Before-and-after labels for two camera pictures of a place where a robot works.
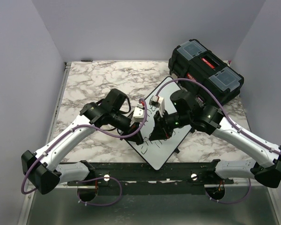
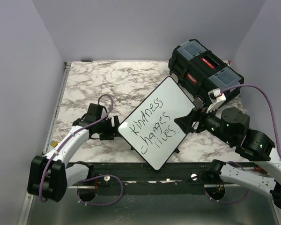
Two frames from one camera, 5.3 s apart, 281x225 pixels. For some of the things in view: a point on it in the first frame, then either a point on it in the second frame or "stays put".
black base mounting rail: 134,178 stays put
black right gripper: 160,131 -> 184,122
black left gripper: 137,138 -> 113,130
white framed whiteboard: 156,151 stays put
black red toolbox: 190,59 stays put
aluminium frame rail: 29,195 stays put
